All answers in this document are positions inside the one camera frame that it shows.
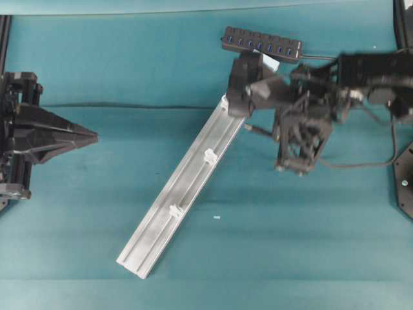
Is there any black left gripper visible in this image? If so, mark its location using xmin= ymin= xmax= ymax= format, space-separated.
xmin=1 ymin=72 xmax=98 ymax=165

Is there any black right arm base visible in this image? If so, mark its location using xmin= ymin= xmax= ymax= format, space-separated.
xmin=393 ymin=143 xmax=413 ymax=220

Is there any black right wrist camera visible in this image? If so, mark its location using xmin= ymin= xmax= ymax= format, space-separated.
xmin=226 ymin=52 xmax=263 ymax=118

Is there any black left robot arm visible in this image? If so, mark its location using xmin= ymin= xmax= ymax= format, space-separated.
xmin=1 ymin=72 xmax=98 ymax=209

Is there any aluminium rail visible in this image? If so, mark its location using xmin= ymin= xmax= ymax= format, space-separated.
xmin=116 ymin=97 xmax=245 ymax=279

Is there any black USB hub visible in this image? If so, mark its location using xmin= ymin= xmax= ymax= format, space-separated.
xmin=221 ymin=26 xmax=303 ymax=63

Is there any black frame post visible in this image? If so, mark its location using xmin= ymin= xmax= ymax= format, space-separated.
xmin=0 ymin=15 xmax=12 ymax=75
xmin=393 ymin=0 xmax=412 ymax=53

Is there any black USB cable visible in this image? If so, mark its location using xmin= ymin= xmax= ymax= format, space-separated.
xmin=244 ymin=53 xmax=401 ymax=169

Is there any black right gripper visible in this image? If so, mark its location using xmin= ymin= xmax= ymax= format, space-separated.
xmin=249 ymin=63 xmax=337 ymax=175

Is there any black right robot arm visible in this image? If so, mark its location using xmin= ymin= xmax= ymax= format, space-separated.
xmin=245 ymin=50 xmax=412 ymax=175

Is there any black frame post right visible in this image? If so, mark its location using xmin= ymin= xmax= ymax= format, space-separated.
xmin=393 ymin=0 xmax=412 ymax=53

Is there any black frame post left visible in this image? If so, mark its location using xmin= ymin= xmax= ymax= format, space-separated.
xmin=0 ymin=15 xmax=12 ymax=75

